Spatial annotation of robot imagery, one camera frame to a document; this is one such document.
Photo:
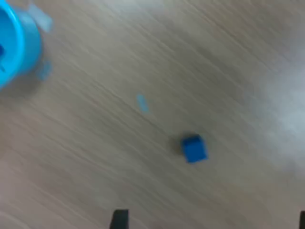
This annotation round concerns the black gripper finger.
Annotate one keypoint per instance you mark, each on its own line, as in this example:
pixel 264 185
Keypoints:
pixel 119 220
pixel 302 221

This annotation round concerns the blue round bin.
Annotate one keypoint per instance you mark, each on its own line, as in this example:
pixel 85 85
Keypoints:
pixel 26 43

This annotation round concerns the blue-grey tape piece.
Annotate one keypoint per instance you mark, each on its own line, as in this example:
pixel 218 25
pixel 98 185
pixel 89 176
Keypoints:
pixel 143 103
pixel 43 17
pixel 45 70

